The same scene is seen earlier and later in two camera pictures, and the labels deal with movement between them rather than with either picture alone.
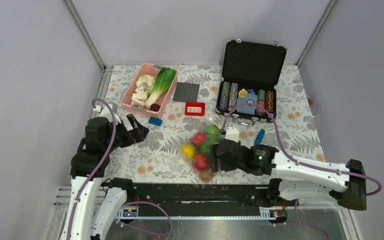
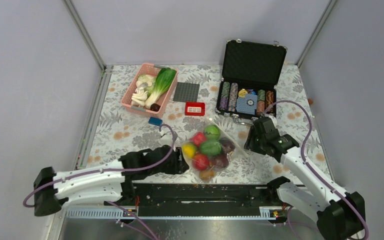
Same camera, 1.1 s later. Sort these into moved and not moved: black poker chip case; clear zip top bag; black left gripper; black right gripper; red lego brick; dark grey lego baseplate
Moved: black left gripper; black right gripper
Not moved: dark grey lego baseplate; black poker chip case; clear zip top bag; red lego brick
